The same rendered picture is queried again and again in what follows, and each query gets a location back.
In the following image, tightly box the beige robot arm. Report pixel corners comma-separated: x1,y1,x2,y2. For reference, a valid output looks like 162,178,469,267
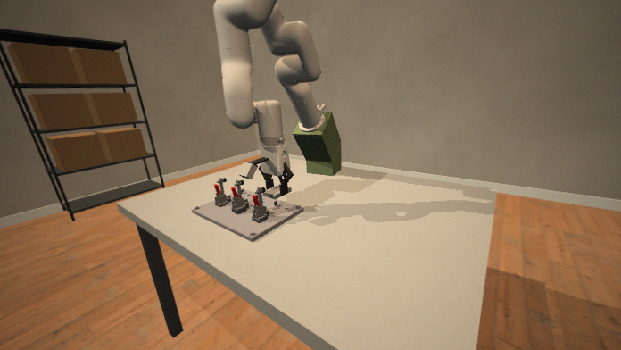
213,0,326,146

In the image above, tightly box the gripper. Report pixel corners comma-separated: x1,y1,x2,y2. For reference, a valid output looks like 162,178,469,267
259,143,294,196

